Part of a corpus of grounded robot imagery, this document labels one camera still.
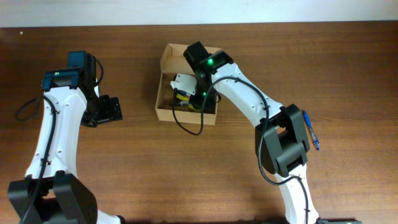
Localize blue pen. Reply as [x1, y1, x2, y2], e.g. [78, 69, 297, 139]
[302, 110, 320, 151]

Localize cardboard box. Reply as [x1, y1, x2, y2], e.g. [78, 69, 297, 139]
[155, 44, 217, 125]

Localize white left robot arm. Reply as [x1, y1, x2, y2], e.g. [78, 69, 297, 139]
[7, 50, 125, 224]

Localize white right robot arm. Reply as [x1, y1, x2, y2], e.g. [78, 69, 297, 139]
[183, 42, 321, 223]

